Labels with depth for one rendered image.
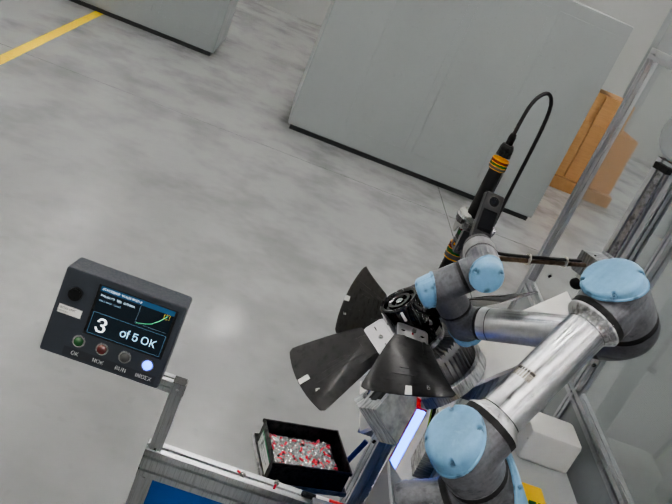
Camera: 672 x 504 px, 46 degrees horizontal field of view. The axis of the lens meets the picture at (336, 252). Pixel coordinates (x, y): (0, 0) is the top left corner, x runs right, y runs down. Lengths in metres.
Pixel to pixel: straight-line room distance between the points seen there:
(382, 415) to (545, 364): 0.73
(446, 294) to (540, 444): 0.90
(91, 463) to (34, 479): 0.22
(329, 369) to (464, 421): 0.83
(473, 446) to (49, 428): 2.13
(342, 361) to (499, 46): 5.72
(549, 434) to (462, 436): 1.12
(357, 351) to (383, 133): 5.62
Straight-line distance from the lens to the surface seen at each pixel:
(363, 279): 2.47
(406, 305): 2.15
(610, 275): 1.57
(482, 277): 1.73
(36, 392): 3.40
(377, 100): 7.63
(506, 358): 2.28
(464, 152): 7.84
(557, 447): 2.55
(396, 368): 2.00
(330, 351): 2.23
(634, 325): 1.59
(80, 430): 3.28
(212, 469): 1.96
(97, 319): 1.74
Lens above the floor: 2.12
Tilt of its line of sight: 23 degrees down
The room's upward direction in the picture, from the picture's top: 24 degrees clockwise
